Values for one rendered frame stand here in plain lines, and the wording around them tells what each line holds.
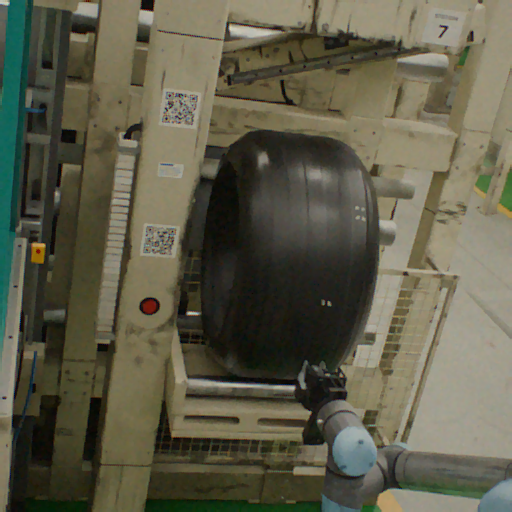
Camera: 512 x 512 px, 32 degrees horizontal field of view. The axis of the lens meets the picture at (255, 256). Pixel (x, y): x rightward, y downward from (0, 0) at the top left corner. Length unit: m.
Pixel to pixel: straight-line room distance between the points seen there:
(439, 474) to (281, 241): 0.53
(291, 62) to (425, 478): 1.05
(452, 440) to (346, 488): 2.08
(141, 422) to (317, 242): 0.65
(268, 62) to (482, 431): 2.12
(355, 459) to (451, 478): 0.17
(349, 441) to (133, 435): 0.70
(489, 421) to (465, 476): 2.30
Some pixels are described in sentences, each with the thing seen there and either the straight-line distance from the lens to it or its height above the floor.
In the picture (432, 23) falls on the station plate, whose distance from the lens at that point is 2.16.
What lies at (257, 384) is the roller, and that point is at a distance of 2.04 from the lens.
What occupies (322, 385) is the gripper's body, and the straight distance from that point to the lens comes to 1.78.
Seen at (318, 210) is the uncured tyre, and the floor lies 1.37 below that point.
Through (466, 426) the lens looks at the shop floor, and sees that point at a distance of 3.86.
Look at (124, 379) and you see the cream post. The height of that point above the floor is 0.87.
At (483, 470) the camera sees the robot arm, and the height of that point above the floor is 1.12.
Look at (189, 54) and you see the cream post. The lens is 1.77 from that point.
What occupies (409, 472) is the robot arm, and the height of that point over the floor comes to 1.02.
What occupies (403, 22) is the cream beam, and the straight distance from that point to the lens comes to 2.14.
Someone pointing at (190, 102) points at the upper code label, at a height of 1.53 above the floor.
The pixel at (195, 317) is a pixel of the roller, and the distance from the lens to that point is 2.25.
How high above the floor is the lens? 2.03
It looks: 25 degrees down
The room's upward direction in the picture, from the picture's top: 12 degrees clockwise
